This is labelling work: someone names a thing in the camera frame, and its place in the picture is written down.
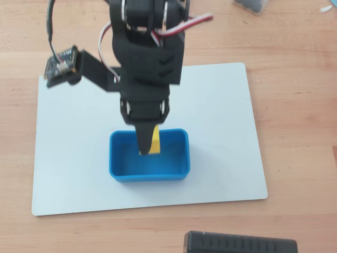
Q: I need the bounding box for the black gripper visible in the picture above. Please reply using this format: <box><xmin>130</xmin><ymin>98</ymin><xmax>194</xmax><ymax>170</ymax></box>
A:
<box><xmin>110</xmin><ymin>25</ymin><xmax>185</xmax><ymax>156</ymax></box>

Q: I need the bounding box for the yellow cube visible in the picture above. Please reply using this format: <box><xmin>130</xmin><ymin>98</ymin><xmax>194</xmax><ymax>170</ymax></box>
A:
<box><xmin>148</xmin><ymin>125</ymin><xmax>161</xmax><ymax>155</ymax></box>

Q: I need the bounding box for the blue rectangular bin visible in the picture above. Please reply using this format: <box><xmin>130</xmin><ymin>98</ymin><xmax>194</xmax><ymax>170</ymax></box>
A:
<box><xmin>108</xmin><ymin>128</ymin><xmax>191</xmax><ymax>183</ymax></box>

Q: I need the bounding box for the white rectangular board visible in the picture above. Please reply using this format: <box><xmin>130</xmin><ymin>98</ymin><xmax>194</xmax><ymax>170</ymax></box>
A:
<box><xmin>31</xmin><ymin>62</ymin><xmax>269</xmax><ymax>217</ymax></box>

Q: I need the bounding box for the black ribbed device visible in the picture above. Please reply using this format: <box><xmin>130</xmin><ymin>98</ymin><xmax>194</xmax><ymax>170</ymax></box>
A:
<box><xmin>183</xmin><ymin>230</ymin><xmax>299</xmax><ymax>253</ymax></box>

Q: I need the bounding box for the clear plastic container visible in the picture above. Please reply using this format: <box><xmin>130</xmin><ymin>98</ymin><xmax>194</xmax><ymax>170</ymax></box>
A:
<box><xmin>231</xmin><ymin>0</ymin><xmax>270</xmax><ymax>14</ymax></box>

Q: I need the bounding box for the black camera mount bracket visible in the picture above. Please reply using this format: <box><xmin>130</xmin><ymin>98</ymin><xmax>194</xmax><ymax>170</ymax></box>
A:
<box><xmin>68</xmin><ymin>49</ymin><xmax>122</xmax><ymax>93</ymax></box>

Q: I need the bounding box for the red white servo cable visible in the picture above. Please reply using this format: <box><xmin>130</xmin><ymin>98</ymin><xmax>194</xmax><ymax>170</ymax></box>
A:
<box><xmin>151</xmin><ymin>13</ymin><xmax>214</xmax><ymax>47</ymax></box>
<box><xmin>98</xmin><ymin>23</ymin><xmax>121</xmax><ymax>83</ymax></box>

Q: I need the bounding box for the camera circuit board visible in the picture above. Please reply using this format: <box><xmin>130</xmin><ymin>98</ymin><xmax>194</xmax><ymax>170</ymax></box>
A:
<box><xmin>43</xmin><ymin>45</ymin><xmax>80</xmax><ymax>88</ymax></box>

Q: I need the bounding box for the black camera cable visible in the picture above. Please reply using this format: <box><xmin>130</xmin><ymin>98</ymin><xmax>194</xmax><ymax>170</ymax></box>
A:
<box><xmin>46</xmin><ymin>0</ymin><xmax>65</xmax><ymax>70</ymax></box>

